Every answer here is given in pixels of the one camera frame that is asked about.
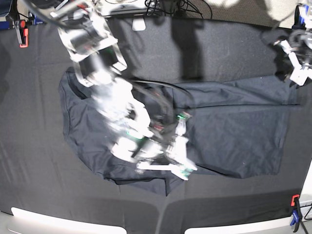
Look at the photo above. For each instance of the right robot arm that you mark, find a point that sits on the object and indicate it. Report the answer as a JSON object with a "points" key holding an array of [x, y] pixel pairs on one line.
{"points": [[98, 63]]}

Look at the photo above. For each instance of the red black clamp left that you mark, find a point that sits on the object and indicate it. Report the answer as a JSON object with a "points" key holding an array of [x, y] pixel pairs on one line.
{"points": [[22, 33]]}

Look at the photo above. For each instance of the white mount plate top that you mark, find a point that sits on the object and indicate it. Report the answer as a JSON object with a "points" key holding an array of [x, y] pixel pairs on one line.
{"points": [[138, 24]]}

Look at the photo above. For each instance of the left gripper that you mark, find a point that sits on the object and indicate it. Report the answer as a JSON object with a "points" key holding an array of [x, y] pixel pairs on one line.
{"points": [[297, 48]]}

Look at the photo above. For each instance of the black table cover cloth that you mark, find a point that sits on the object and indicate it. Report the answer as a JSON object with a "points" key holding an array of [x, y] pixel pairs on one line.
{"points": [[39, 171]]}

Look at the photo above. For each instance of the dark navy t-shirt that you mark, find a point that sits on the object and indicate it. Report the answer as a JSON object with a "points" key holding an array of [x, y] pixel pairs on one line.
{"points": [[237, 130]]}

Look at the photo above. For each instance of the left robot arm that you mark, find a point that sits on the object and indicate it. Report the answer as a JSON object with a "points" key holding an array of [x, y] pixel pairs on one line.
{"points": [[302, 22]]}

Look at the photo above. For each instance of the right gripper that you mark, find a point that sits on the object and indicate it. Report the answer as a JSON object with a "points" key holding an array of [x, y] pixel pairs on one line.
{"points": [[156, 147]]}

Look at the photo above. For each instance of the blue orange clamp bottom right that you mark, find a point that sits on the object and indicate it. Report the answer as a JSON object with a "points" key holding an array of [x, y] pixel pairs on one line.
{"points": [[297, 215]]}

